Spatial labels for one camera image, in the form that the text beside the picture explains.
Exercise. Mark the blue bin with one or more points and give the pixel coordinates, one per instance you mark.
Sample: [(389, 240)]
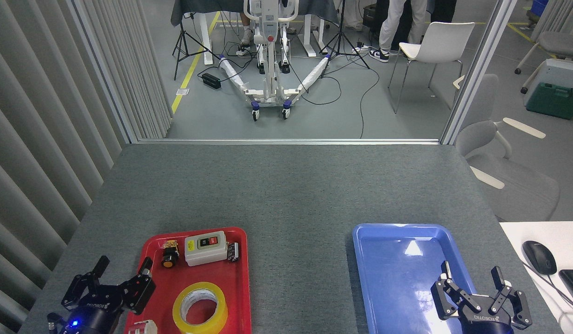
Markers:
[(539, 8)]

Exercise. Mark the person behind stand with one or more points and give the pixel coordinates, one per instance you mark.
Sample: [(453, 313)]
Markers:
[(246, 39)]

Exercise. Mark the small black electrical component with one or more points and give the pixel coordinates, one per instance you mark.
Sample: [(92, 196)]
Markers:
[(233, 252)]

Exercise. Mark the black tripod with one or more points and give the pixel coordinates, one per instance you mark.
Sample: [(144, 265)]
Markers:
[(181, 41), (340, 37)]

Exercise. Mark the small white and red part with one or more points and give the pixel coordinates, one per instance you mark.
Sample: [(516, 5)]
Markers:
[(143, 328)]

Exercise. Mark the white chair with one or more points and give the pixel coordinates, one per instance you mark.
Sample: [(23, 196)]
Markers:
[(442, 41)]

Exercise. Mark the grey armchair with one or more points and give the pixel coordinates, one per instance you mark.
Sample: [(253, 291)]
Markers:
[(513, 185)]

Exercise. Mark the black power strip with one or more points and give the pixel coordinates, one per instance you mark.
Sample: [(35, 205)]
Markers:
[(211, 80)]

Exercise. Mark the blue plastic tray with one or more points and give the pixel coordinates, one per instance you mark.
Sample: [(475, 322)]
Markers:
[(397, 287)]

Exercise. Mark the yellow push button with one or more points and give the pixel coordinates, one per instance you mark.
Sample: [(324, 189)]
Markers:
[(168, 260)]

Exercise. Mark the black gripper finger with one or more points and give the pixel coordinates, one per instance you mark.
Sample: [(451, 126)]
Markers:
[(138, 292), (516, 304), (78, 292), (448, 297)]

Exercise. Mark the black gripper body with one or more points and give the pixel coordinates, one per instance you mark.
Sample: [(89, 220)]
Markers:
[(486, 324), (89, 320)]

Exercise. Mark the silver rail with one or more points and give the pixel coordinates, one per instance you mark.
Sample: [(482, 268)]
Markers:
[(291, 141)]

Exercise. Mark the desk with grey cloth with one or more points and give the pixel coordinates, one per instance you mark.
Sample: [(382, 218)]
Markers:
[(205, 41)]

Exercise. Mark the yellow tape roll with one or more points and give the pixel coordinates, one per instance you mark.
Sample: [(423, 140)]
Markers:
[(177, 315)]

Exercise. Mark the white desk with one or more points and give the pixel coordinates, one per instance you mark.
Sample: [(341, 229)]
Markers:
[(564, 236)]

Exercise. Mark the silver post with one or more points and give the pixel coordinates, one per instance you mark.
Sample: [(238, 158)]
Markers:
[(105, 74), (476, 74)]

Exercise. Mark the grey switch box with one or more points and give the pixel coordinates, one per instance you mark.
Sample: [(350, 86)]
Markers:
[(205, 253)]

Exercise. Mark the person in pale trousers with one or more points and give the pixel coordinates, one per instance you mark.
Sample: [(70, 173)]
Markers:
[(393, 28)]

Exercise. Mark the grey office chair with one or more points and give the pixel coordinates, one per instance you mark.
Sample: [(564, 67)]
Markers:
[(562, 44)]

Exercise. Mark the red plastic tray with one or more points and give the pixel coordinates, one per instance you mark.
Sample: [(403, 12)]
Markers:
[(198, 273)]

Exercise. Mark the green box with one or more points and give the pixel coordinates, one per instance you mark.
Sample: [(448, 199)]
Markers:
[(553, 102)]

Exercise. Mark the white stand on wheels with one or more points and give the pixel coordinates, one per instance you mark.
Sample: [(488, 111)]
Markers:
[(269, 60)]

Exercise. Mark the black computer mouse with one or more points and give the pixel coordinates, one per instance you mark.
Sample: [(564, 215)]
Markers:
[(539, 257)]

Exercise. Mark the grey white machine box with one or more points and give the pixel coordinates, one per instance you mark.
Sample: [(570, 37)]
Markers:
[(562, 72)]

